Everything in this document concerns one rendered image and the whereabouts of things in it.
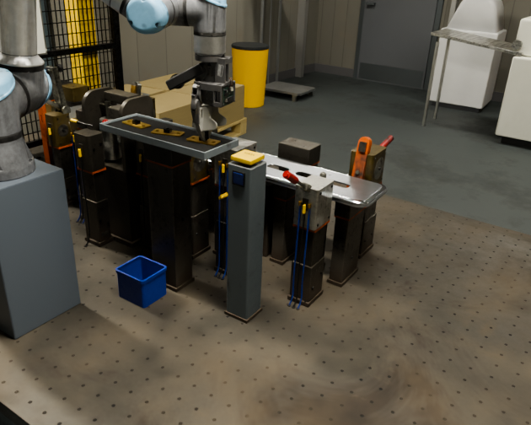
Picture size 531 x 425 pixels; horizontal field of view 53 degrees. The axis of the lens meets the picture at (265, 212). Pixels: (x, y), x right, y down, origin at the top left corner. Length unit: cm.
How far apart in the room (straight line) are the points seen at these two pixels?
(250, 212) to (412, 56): 668
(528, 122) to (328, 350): 455
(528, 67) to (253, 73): 275
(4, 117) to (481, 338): 130
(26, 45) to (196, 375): 88
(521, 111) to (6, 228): 499
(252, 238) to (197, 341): 30
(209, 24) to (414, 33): 665
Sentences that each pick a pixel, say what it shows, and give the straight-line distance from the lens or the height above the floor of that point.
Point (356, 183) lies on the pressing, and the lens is 160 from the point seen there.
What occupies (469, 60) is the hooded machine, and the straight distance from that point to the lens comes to 683.
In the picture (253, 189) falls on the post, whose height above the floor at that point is 109.
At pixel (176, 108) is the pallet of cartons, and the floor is 47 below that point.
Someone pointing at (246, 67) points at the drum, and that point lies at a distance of 614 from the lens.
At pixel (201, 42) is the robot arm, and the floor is 141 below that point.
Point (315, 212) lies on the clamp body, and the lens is 140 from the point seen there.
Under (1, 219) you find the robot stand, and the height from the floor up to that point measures 103.
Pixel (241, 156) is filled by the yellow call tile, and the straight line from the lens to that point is 129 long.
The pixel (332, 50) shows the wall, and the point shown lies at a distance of 842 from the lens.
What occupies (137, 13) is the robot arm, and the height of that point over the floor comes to 148.
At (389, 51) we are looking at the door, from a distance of 798.
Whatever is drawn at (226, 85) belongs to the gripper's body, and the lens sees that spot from 131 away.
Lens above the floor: 160
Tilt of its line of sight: 26 degrees down
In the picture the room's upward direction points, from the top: 3 degrees clockwise
